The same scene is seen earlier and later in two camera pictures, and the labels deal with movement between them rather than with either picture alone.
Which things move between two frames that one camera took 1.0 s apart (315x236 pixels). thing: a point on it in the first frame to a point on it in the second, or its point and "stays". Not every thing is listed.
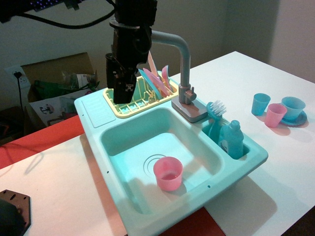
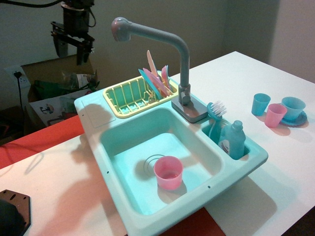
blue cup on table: x=260 y=103 stays
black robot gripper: x=132 y=26 to x=75 y=29
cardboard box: x=55 y=83 stays
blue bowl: x=294 y=106 stays
